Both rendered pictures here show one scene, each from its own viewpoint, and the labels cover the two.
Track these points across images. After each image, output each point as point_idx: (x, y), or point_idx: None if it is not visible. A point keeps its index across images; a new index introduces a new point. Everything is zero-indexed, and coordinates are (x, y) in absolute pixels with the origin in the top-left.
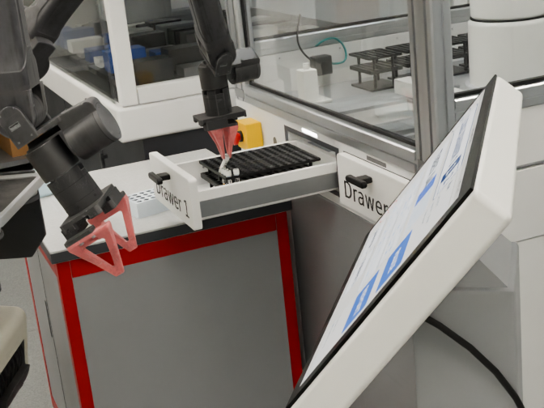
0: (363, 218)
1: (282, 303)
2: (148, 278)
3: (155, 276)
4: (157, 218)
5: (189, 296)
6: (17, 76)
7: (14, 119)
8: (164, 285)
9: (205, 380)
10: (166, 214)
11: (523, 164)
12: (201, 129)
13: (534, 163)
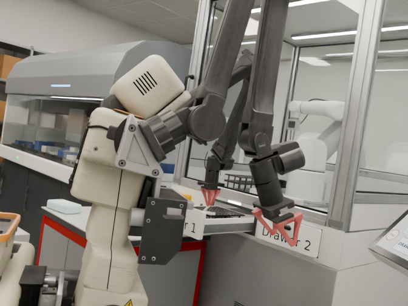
0: (270, 246)
1: (194, 289)
2: (143, 265)
3: (146, 265)
4: None
5: (157, 278)
6: (270, 116)
7: (263, 140)
8: (149, 270)
9: None
10: None
11: (363, 229)
12: None
13: (367, 229)
